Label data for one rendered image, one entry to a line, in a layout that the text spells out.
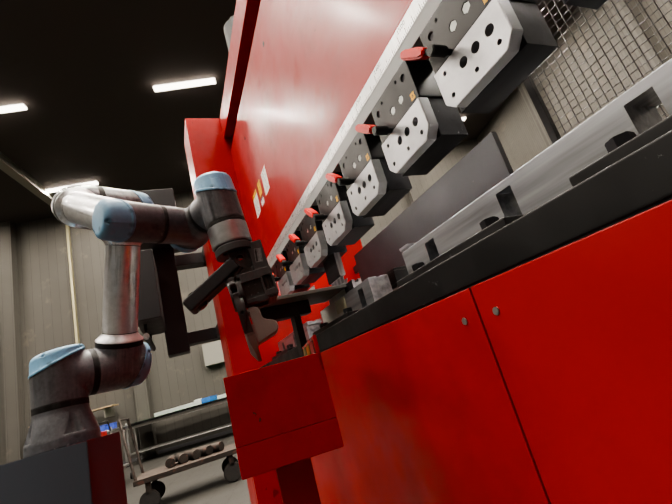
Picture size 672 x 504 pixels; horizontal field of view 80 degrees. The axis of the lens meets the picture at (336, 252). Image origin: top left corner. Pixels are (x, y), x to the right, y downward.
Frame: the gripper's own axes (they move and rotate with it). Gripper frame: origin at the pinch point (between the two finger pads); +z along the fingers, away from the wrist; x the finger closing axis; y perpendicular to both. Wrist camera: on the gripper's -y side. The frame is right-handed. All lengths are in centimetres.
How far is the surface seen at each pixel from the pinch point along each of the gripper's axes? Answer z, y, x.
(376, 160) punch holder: -31.6, 37.4, 1.9
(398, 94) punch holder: -36, 40, -13
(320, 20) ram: -75, 40, 4
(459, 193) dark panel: -33, 83, 45
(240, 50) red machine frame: -130, 32, 67
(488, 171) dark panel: -33, 86, 31
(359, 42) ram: -55, 41, -7
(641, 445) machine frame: 22, 29, -40
